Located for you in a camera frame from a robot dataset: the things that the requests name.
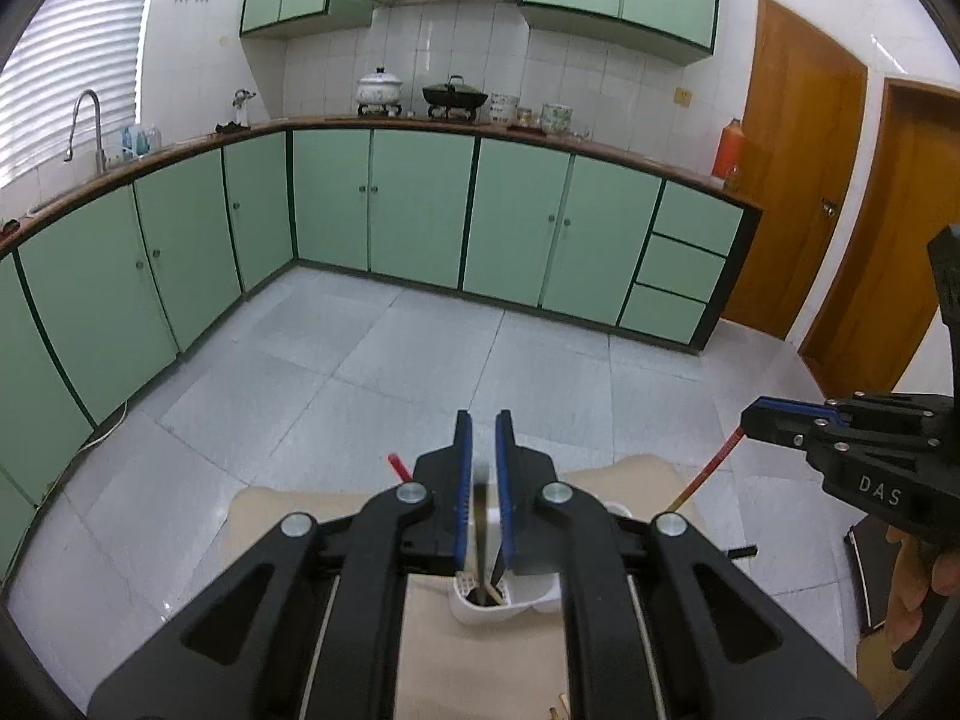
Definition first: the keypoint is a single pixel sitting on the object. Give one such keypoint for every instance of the black glass-front cabinet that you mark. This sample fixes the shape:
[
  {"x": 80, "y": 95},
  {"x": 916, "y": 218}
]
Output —
[{"x": 874, "y": 577}]

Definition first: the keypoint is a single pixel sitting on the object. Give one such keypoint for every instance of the wooden door with frame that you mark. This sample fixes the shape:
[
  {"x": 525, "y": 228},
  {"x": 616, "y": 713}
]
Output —
[{"x": 892, "y": 240}]

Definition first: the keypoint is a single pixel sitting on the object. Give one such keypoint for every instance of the black spoon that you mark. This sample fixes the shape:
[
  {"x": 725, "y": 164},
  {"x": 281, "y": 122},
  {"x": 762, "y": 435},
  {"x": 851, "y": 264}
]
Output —
[{"x": 501, "y": 577}]

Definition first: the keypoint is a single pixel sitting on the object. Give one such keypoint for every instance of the white utensil holder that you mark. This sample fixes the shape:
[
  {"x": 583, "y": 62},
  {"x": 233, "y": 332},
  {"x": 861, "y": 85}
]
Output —
[{"x": 525, "y": 607}]

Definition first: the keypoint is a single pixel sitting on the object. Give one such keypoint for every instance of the bundle of wooden chopsticks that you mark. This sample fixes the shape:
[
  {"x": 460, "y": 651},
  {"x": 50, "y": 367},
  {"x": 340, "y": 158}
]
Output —
[{"x": 559, "y": 709}]

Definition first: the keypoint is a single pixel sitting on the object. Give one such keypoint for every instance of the small jar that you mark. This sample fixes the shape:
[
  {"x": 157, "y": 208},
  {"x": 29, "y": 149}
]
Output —
[{"x": 525, "y": 118}]

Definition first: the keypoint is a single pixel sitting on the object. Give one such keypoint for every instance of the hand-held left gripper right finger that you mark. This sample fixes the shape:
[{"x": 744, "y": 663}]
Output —
[{"x": 506, "y": 495}]

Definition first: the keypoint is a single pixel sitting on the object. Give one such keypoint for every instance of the white window blinds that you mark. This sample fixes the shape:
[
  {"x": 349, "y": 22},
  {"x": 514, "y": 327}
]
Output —
[{"x": 67, "y": 52}]

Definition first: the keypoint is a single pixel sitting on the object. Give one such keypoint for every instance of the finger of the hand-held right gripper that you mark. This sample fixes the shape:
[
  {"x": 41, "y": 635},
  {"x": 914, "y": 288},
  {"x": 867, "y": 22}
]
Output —
[{"x": 780, "y": 427}]

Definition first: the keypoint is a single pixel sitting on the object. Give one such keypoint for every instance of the small countertop figure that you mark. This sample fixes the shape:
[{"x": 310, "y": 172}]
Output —
[{"x": 242, "y": 109}]

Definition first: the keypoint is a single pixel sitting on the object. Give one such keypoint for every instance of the steel kitchen faucet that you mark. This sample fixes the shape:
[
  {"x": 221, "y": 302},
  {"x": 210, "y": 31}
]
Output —
[{"x": 96, "y": 127}]

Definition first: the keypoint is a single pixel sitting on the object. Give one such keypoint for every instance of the green base cabinets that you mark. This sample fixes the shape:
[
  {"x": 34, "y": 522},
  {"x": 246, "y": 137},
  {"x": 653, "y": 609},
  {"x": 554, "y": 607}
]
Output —
[{"x": 420, "y": 202}]

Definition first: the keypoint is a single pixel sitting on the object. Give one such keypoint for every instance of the bottles beside sink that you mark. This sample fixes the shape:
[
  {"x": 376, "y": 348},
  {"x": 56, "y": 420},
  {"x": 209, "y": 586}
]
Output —
[{"x": 141, "y": 141}]

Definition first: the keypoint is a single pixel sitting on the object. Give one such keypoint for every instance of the person's right hand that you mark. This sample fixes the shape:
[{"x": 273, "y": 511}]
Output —
[{"x": 937, "y": 577}]

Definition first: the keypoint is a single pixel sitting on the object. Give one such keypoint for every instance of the white cooking pot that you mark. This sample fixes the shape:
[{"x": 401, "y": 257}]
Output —
[{"x": 379, "y": 90}]

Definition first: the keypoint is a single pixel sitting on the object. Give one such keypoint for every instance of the red chopstick tip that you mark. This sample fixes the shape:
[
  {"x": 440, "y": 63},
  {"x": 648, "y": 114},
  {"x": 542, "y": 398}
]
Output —
[{"x": 400, "y": 467}]

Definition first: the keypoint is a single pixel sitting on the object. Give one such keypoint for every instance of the black cooking pot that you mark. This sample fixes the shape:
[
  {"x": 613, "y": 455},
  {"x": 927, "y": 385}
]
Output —
[{"x": 454, "y": 97}]

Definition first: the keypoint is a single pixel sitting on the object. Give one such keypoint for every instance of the beige tablecloth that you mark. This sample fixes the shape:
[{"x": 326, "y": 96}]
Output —
[{"x": 480, "y": 671}]

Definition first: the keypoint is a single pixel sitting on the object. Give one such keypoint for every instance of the closed wooden door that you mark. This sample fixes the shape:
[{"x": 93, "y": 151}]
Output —
[{"x": 795, "y": 165}]

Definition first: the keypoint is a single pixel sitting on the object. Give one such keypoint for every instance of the red-tipped chopstick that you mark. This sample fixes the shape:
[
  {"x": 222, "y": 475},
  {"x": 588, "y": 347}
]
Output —
[{"x": 705, "y": 469}]

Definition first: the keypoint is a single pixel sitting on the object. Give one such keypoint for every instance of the red thermos flask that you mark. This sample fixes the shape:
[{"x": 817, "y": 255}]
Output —
[{"x": 728, "y": 154}]

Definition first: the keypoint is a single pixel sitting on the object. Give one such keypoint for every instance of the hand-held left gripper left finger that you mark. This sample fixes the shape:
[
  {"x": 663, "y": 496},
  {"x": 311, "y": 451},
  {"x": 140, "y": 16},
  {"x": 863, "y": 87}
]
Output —
[{"x": 463, "y": 495}]

